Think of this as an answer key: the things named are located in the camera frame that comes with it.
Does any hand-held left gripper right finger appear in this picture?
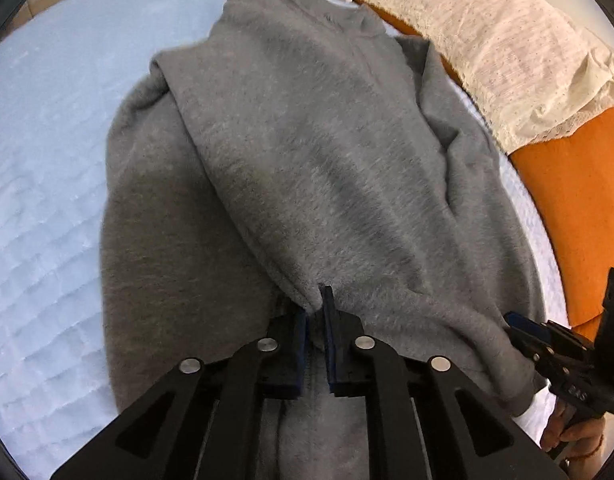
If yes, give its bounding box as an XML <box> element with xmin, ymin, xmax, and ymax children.
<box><xmin>321</xmin><ymin>286</ymin><xmax>570</xmax><ymax>480</ymax></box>

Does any person's right hand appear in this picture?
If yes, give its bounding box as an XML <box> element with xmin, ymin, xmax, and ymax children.
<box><xmin>539</xmin><ymin>400</ymin><xmax>606</xmax><ymax>462</ymax></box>

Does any grey sweatshirt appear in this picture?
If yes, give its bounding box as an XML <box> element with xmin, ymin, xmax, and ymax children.
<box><xmin>101</xmin><ymin>0</ymin><xmax>548</xmax><ymax>480</ymax></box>

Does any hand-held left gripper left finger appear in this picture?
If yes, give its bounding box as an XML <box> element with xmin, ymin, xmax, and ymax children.
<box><xmin>51</xmin><ymin>307</ymin><xmax>308</xmax><ymax>480</ymax></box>

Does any light blue quilted blanket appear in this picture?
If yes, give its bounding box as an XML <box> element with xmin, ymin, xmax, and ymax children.
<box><xmin>0</xmin><ymin>0</ymin><xmax>572</xmax><ymax>476</ymax></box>

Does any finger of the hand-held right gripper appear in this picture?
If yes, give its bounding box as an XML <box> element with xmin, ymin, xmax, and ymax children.
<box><xmin>503</xmin><ymin>311</ymin><xmax>550</xmax><ymax>340</ymax></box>
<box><xmin>509</xmin><ymin>331</ymin><xmax>555</xmax><ymax>367</ymax></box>

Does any orange bed sheet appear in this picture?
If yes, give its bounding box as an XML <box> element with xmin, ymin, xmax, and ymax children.
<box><xmin>354</xmin><ymin>0</ymin><xmax>614</xmax><ymax>341</ymax></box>

